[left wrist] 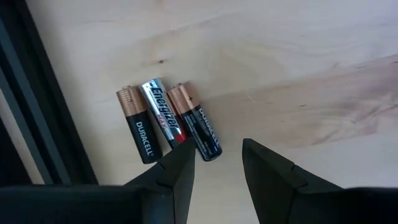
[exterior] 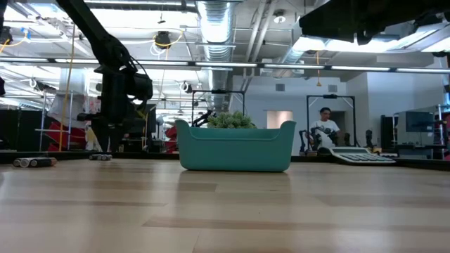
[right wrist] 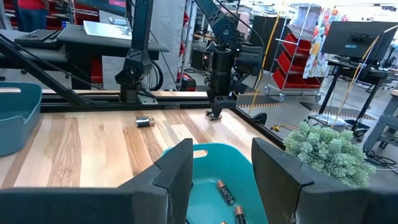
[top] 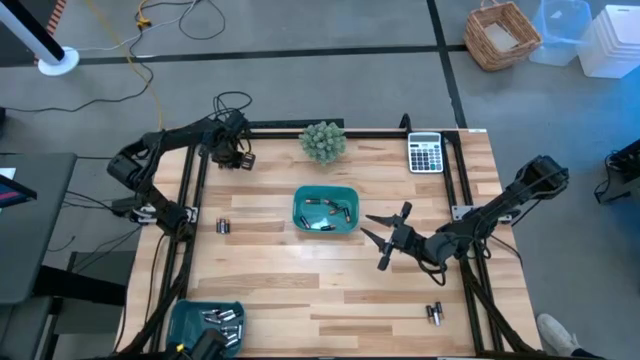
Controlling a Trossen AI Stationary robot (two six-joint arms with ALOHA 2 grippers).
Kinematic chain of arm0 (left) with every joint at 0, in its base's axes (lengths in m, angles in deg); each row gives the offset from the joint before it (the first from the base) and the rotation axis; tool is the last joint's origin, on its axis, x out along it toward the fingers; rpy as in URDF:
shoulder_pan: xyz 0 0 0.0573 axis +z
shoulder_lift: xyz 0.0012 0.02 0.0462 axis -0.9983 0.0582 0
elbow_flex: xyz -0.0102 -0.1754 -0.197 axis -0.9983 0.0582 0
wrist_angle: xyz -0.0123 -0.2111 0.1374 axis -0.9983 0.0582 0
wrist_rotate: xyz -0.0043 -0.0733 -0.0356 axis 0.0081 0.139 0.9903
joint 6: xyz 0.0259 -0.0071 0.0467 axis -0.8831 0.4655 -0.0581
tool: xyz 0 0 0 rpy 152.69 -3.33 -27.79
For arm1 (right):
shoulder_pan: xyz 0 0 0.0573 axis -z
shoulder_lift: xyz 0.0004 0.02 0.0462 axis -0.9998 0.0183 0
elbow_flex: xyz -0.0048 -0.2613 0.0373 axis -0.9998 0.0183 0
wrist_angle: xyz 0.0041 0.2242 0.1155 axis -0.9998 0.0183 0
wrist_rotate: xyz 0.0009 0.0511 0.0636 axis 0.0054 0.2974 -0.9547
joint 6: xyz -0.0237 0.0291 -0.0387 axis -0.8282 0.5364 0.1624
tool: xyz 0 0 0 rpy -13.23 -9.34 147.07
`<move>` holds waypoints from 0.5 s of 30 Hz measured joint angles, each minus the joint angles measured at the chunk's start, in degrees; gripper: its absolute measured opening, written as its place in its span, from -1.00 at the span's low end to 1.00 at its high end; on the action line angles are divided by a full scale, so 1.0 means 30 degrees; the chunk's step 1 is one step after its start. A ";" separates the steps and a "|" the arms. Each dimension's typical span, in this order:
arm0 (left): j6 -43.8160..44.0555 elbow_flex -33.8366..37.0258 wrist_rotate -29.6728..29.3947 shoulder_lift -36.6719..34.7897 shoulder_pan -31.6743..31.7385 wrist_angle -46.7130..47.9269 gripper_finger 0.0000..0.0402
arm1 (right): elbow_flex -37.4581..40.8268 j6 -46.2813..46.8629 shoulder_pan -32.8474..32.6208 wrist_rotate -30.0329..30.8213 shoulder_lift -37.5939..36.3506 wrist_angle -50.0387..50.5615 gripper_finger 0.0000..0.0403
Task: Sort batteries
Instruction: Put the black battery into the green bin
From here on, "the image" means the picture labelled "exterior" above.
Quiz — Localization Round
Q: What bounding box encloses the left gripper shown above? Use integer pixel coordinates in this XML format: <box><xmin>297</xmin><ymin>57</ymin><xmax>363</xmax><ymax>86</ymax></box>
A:
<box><xmin>76</xmin><ymin>65</ymin><xmax>155</xmax><ymax>152</ymax></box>

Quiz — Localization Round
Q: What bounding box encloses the colourful patterned curtain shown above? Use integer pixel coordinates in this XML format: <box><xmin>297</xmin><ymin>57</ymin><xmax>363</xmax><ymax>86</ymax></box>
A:
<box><xmin>82</xmin><ymin>96</ymin><xmax>112</xmax><ymax>153</ymax></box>

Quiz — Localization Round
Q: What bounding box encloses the person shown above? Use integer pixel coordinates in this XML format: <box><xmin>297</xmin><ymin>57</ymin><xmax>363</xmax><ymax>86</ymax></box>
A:
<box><xmin>309</xmin><ymin>107</ymin><xmax>341</xmax><ymax>148</ymax></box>

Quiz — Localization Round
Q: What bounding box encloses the black ceiling dome device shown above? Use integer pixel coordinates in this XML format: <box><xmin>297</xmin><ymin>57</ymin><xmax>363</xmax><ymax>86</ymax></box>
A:
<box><xmin>154</xmin><ymin>30</ymin><xmax>172</xmax><ymax>49</ymax></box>

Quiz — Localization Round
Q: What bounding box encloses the black cabinet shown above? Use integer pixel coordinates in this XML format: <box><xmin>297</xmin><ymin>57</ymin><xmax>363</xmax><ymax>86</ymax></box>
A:
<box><xmin>380</xmin><ymin>114</ymin><xmax>399</xmax><ymax>149</ymax></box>

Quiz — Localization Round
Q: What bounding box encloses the green plant in white pot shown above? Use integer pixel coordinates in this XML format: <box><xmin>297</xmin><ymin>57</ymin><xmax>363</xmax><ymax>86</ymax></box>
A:
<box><xmin>207</xmin><ymin>110</ymin><xmax>257</xmax><ymax>129</ymax></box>

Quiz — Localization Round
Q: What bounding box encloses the teal plastic bin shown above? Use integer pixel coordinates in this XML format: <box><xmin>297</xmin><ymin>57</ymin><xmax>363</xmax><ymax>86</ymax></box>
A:
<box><xmin>174</xmin><ymin>118</ymin><xmax>297</xmax><ymax>173</ymax></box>

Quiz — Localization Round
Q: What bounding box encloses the grey background monitor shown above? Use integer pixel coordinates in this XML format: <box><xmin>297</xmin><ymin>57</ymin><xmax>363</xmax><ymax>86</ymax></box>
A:
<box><xmin>404</xmin><ymin>110</ymin><xmax>436</xmax><ymax>134</ymax></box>

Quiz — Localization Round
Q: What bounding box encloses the grey desk calculator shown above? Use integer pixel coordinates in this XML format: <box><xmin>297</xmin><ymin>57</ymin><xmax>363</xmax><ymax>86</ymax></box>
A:
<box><xmin>328</xmin><ymin>145</ymin><xmax>397</xmax><ymax>165</ymax></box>

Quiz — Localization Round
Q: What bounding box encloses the yellow hanging cable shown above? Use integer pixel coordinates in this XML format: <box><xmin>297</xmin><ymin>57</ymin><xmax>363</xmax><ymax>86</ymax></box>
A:
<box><xmin>58</xmin><ymin>24</ymin><xmax>77</xmax><ymax>152</ymax></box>

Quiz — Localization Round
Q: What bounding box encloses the black background gantry frame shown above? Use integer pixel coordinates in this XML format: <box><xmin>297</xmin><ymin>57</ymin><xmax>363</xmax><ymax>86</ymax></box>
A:
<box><xmin>305</xmin><ymin>93</ymin><xmax>356</xmax><ymax>148</ymax></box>
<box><xmin>191</xmin><ymin>89</ymin><xmax>246</xmax><ymax>124</ymax></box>

